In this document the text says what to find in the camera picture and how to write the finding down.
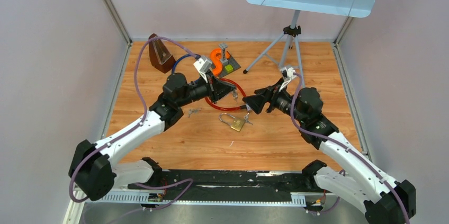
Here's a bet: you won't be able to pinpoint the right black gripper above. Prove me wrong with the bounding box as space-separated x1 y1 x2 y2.
242 78 306 124

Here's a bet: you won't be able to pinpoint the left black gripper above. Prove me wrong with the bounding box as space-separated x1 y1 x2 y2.
177 69 236 107

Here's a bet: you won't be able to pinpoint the red lock silver keys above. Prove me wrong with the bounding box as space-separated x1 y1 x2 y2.
232 90 239 101

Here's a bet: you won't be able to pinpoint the red cable lock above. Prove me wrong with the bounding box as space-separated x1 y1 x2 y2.
204 77 248 112

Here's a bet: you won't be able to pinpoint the padlock silver keys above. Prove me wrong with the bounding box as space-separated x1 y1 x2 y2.
244 112 253 125

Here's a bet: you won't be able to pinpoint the brass padlock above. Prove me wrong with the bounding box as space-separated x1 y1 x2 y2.
219 113 245 132

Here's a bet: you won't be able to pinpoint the blue cable lock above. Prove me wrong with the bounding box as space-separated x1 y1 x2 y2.
171 54 197 74

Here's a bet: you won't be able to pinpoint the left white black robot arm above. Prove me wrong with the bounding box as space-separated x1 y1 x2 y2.
68 73 236 202

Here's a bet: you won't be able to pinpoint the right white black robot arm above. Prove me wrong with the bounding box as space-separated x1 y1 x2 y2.
243 79 416 223

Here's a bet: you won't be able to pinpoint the small silver key bunch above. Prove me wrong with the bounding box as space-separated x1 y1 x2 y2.
187 107 202 118

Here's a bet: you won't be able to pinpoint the orange S block toy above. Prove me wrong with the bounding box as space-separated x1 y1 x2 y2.
209 42 241 78

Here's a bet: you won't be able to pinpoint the brown wooden metronome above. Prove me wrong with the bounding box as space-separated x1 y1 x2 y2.
148 39 176 74

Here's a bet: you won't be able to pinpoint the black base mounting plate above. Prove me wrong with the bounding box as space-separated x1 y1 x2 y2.
145 169 324 203

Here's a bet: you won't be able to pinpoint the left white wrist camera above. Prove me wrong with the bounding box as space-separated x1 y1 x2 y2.
193 56 212 76

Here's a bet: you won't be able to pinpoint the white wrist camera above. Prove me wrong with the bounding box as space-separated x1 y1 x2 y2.
193 56 212 76
280 66 297 88

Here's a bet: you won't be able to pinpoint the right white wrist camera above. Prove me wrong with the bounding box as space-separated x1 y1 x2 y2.
280 66 297 88

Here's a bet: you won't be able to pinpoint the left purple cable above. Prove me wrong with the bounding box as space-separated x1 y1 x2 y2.
68 36 201 224

